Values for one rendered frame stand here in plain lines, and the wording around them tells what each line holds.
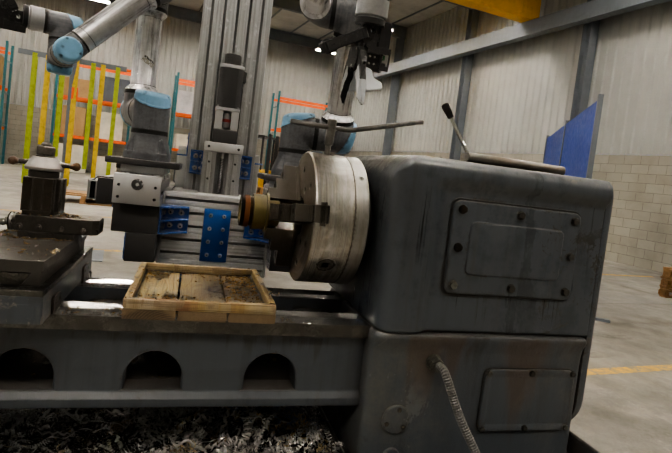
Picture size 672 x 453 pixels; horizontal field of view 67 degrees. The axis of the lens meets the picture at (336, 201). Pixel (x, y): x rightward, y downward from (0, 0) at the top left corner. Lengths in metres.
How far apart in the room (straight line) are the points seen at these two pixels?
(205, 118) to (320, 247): 0.97
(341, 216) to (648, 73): 12.51
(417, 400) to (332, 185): 0.52
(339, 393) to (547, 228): 0.61
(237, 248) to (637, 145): 11.91
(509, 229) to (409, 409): 0.46
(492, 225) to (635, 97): 12.27
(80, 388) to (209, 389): 0.25
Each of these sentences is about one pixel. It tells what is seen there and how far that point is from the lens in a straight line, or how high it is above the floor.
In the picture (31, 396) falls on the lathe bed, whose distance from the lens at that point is 1.18.
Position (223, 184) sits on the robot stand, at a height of 1.10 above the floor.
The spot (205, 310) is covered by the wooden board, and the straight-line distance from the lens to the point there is 1.07.
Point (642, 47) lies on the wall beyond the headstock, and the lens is 13.66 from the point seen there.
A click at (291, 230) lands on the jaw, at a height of 1.04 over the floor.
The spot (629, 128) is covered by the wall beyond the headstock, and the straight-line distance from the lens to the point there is 13.35.
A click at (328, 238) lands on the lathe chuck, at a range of 1.11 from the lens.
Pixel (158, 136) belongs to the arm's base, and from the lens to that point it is 1.78.
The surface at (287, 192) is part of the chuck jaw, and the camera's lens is 1.25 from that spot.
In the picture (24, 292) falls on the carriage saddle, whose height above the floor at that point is 0.92.
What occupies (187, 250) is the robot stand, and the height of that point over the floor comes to 0.88.
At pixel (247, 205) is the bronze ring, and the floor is 1.10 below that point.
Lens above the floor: 1.19
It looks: 3 degrees down
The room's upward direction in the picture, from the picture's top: 7 degrees clockwise
